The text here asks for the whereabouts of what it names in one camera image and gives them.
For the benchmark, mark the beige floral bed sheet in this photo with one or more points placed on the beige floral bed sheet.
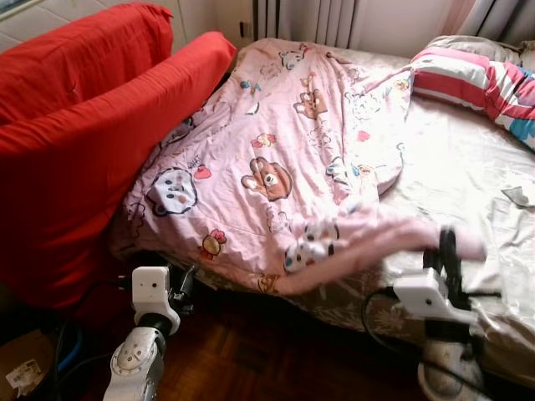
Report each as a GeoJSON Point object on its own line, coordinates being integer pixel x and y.
{"type": "Point", "coordinates": [468, 167]}

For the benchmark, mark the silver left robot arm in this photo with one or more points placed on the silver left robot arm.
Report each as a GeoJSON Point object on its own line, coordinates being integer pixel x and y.
{"type": "Point", "coordinates": [134, 363]}

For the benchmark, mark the long red cushion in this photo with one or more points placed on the long red cushion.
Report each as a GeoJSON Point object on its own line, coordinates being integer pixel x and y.
{"type": "Point", "coordinates": [84, 192]}

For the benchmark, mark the white crumpled cloth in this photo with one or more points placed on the white crumpled cloth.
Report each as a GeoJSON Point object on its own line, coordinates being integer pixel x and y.
{"type": "Point", "coordinates": [520, 196]}

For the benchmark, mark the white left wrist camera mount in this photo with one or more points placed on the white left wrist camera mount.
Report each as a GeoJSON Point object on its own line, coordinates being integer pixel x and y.
{"type": "Point", "coordinates": [150, 288]}

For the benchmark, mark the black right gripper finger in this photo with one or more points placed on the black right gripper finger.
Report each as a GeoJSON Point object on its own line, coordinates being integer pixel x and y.
{"type": "Point", "coordinates": [449, 251]}

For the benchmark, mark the pink curtain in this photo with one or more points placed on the pink curtain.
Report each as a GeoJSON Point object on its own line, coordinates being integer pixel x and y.
{"type": "Point", "coordinates": [458, 15]}

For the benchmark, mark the black wall socket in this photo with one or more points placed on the black wall socket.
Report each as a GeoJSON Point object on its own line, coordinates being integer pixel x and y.
{"type": "Point", "coordinates": [245, 31]}

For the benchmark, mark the white radiator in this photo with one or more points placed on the white radiator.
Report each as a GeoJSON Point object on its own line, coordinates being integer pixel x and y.
{"type": "Point", "coordinates": [309, 21]}

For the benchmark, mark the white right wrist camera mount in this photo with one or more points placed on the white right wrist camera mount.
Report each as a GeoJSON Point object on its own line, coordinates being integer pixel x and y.
{"type": "Point", "coordinates": [426, 292]}

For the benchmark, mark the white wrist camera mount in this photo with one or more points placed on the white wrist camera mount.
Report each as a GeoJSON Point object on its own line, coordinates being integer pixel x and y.
{"type": "Point", "coordinates": [426, 292]}
{"type": "Point", "coordinates": [150, 288]}

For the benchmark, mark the red blue striped bolster pillow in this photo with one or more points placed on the red blue striped bolster pillow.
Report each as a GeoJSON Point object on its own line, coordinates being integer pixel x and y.
{"type": "Point", "coordinates": [468, 79]}

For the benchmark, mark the pink cartoon print quilt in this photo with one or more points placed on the pink cartoon print quilt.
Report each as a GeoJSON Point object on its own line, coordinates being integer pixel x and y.
{"type": "Point", "coordinates": [276, 125]}

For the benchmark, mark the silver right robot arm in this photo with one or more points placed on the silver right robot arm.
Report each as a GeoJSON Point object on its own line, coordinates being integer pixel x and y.
{"type": "Point", "coordinates": [447, 359]}

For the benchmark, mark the brown cardboard box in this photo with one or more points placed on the brown cardboard box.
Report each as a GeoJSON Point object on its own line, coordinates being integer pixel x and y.
{"type": "Point", "coordinates": [25, 368]}

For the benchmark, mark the grey curtain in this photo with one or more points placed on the grey curtain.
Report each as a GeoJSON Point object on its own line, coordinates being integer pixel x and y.
{"type": "Point", "coordinates": [506, 17]}

